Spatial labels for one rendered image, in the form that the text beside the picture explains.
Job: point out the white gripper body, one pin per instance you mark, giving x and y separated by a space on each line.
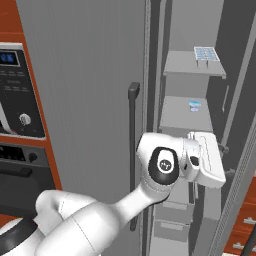
210 163

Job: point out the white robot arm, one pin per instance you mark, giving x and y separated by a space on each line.
100 220

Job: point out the grey freezer shelf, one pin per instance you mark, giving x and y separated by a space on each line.
186 65
181 116

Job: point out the grey freezer door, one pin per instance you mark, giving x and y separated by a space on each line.
240 86

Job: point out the grey freezer drawer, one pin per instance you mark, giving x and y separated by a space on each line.
175 218

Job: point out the blue ice cube tray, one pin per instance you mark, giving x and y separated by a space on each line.
206 54

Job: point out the grey freezer compartment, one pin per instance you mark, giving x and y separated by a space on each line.
186 30

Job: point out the grey fridge door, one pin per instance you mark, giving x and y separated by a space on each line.
83 93

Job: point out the white and blue yogurt cup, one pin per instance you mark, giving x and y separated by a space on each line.
194 106

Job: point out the orange drawer cabinet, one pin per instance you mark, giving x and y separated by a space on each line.
245 226

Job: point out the black oven knob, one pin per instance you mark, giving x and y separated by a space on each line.
32 157

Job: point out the white microwave knob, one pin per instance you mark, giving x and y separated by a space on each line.
24 119

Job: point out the orange cabinet housing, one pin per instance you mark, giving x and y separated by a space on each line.
8 16

